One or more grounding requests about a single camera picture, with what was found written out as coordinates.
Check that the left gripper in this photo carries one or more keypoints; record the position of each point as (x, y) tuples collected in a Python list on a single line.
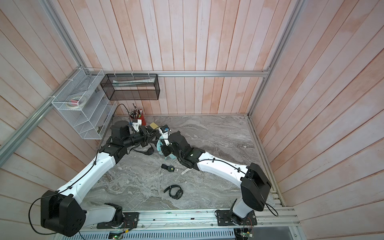
[(148, 137)]

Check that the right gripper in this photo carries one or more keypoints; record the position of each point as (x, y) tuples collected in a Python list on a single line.
[(165, 149)]

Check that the teal microfiber cloth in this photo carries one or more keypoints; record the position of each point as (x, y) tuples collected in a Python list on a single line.
[(165, 150)]

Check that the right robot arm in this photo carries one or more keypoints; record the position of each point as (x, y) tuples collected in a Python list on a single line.
[(252, 181)]

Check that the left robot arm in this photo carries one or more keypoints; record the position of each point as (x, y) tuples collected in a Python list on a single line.
[(61, 210)]

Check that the red pen holder cup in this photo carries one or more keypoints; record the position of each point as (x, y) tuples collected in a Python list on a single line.
[(141, 119)]

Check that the yellow sticky note pad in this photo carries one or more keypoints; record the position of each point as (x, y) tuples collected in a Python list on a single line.
[(154, 126)]

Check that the tape roll on shelf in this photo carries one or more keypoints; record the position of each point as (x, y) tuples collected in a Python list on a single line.
[(76, 102)]

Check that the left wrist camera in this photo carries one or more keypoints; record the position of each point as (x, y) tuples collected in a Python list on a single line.
[(136, 124)]

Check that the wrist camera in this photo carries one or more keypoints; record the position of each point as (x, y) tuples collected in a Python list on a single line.
[(165, 133), (136, 124)]

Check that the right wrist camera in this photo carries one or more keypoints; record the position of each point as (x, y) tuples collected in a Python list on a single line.
[(165, 133)]

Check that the black mesh wall basket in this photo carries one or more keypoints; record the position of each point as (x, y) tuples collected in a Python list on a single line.
[(121, 87)]

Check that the white wire wall shelf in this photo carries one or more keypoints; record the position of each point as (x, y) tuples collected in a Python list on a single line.
[(84, 105)]

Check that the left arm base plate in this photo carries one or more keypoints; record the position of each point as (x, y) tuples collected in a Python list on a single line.
[(124, 220)]

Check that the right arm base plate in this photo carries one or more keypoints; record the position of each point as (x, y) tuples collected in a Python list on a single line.
[(237, 218)]

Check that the aluminium front rail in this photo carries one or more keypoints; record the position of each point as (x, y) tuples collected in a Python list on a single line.
[(195, 219)]

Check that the aluminium wall frame rail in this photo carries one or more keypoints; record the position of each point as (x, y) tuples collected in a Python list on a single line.
[(21, 134)]

